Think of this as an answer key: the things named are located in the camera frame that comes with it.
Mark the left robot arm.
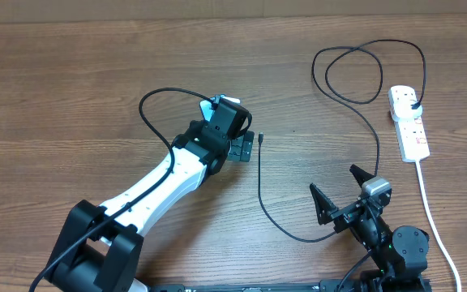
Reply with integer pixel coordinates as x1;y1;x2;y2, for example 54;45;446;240
37;120;254;292

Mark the Samsung Galaxy smartphone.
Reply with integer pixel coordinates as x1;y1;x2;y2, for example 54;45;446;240
199;98;217;122

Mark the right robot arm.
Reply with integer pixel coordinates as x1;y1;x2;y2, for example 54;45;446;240
310;165;431;291

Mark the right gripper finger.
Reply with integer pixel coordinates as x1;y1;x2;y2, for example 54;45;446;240
349;164;375;187
310;183;338;225

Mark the white charger plug adapter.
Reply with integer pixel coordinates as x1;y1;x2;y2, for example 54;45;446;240
390;100;423;122

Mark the white power strip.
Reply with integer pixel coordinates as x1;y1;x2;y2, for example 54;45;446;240
388;85;430;162

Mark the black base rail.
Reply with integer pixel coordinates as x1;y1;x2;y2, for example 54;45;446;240
144;278;433;292

